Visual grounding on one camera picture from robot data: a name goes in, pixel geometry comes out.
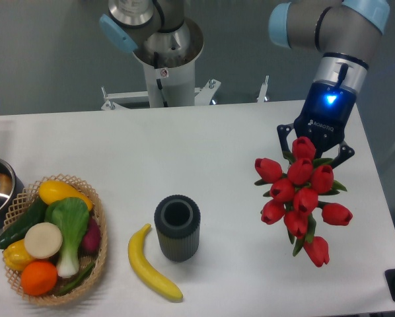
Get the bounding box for robot base pedestal column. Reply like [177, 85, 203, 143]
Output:
[98, 0, 205, 108]

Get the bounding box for yellow banana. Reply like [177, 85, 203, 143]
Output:
[127, 223, 183, 302]

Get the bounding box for red tulip bouquet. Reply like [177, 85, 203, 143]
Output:
[254, 137, 353, 267]

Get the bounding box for cream round radish slice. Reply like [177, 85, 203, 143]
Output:
[24, 223, 63, 259]

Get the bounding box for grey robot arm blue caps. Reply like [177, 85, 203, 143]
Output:
[268, 1, 390, 168]

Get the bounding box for green bean pod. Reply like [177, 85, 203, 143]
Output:
[56, 262, 95, 297]

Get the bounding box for white metal mounting frame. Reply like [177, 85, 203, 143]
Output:
[100, 75, 270, 110]

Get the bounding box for purple red onion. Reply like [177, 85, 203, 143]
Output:
[81, 217, 101, 254]

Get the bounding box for dark green cucumber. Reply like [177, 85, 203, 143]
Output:
[0, 197, 48, 250]

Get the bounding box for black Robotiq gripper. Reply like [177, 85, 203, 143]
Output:
[277, 83, 356, 169]

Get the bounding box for dark grey ribbed vase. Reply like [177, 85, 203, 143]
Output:
[154, 194, 201, 262]

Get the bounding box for yellow lemon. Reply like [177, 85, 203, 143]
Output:
[3, 239, 36, 271]

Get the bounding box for green bok choy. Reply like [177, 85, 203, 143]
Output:
[45, 197, 89, 278]

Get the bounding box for yellow squash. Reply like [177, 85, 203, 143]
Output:
[38, 180, 93, 211]

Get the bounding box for woven wicker basket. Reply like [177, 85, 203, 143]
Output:
[3, 174, 108, 306]

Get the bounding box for orange fruit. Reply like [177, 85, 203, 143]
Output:
[20, 260, 57, 296]

